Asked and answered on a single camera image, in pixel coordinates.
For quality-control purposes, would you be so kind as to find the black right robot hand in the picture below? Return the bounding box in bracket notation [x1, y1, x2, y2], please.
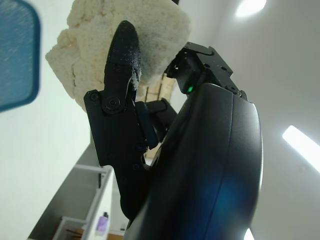
[83, 0, 265, 240]

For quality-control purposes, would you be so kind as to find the slice of white bread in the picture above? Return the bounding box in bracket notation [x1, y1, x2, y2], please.
[45, 0, 193, 111]

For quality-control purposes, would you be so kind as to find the blue plastic tray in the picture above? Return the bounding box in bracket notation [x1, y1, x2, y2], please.
[0, 0, 42, 113]

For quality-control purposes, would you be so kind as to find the wooden shipping crate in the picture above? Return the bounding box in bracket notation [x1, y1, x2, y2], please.
[144, 73, 182, 103]

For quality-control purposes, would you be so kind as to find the ceiling light panel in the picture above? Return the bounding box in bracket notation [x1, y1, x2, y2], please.
[282, 124, 320, 173]
[236, 0, 267, 18]

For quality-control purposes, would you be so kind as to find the purple bottle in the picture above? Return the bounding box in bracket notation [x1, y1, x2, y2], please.
[96, 211, 110, 237]

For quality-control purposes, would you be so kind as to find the white metal rack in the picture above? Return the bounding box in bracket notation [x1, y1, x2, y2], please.
[27, 163, 115, 240]

